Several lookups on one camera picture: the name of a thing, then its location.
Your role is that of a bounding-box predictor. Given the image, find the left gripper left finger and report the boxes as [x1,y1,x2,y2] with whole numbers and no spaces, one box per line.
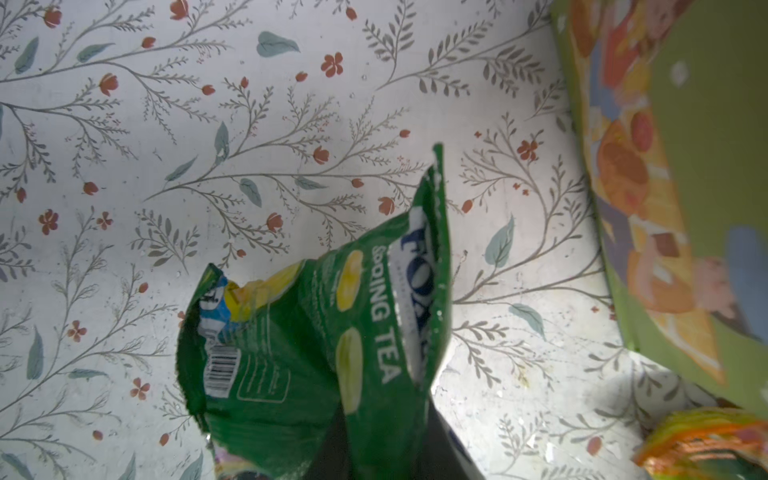
[303,405,353,480]

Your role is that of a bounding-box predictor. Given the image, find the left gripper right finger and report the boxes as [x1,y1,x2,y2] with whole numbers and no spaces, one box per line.
[419,400,483,480]

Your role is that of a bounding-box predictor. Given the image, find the green snack bag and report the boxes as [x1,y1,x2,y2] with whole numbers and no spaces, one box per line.
[176,145,451,479]

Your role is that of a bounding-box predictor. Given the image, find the orange snack bag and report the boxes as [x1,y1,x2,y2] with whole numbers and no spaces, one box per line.
[633,407,767,479]

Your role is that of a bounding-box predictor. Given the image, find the white paper bag floral print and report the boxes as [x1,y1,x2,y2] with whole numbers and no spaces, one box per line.
[551,1,767,416]

